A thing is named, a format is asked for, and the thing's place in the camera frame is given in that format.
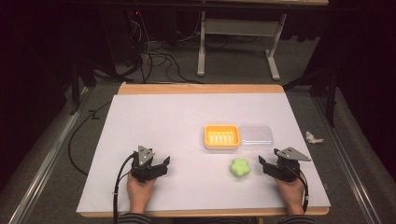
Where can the white metal desk frame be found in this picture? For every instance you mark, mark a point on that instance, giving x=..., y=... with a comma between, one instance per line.
x=239, y=27

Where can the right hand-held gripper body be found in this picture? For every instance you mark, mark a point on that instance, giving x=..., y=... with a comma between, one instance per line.
x=288, y=165

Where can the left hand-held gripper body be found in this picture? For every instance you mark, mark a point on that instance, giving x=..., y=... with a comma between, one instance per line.
x=144, y=161

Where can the person's left hand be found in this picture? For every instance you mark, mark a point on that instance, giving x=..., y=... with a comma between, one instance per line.
x=140, y=194

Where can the metal floor rail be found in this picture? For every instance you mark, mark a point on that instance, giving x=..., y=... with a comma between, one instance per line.
x=46, y=158
x=345, y=155

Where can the crumpled white paper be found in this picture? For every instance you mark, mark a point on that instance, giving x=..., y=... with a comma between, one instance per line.
x=313, y=137

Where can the yellow soap dish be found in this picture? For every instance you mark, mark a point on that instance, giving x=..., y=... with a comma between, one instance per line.
x=221, y=137

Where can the clear plastic lid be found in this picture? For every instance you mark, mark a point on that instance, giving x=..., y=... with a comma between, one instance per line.
x=257, y=135

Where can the wooden table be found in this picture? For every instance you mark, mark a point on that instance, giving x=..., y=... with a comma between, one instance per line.
x=199, y=89

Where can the person's right hand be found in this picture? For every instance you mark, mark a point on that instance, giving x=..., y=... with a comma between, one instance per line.
x=291, y=196

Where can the white paper table cover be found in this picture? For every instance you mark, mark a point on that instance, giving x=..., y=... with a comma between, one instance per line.
x=174, y=124

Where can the green flower-shaped soap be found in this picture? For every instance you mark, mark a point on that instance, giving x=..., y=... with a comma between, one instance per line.
x=240, y=168

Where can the black stand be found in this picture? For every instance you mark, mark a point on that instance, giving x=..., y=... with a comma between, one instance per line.
x=330, y=84
x=76, y=84

